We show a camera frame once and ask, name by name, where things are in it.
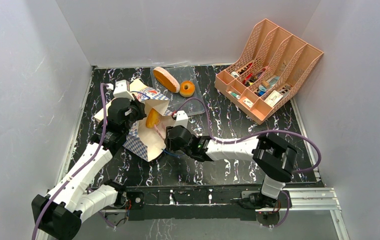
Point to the pink metal tongs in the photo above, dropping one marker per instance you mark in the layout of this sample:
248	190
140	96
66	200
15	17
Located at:
161	130

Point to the round orange fake bun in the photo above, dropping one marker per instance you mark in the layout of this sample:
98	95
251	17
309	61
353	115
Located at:
153	119

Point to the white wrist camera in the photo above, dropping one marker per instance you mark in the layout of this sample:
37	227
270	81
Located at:
180	119
120	89

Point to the orange fake donut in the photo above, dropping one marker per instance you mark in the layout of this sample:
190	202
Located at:
187	89

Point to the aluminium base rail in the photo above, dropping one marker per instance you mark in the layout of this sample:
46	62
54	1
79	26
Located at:
224	202

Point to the pink file organizer rack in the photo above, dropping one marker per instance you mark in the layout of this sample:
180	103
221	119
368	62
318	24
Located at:
270	71

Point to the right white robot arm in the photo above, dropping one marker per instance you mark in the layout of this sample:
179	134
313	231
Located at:
272	154

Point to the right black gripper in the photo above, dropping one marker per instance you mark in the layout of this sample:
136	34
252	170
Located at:
170	136

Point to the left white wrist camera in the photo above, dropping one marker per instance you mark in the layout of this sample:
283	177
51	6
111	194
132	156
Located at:
120	89

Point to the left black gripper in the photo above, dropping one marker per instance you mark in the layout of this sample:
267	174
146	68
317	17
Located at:
140	107

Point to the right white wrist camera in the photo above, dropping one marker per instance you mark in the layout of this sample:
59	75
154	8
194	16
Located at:
180	119

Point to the brown checkered paper bag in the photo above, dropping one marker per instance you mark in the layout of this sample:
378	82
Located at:
140	140

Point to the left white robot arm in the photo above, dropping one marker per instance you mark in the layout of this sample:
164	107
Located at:
77	185

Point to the pink sugared bread slice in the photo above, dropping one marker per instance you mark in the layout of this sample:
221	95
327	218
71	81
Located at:
166	79

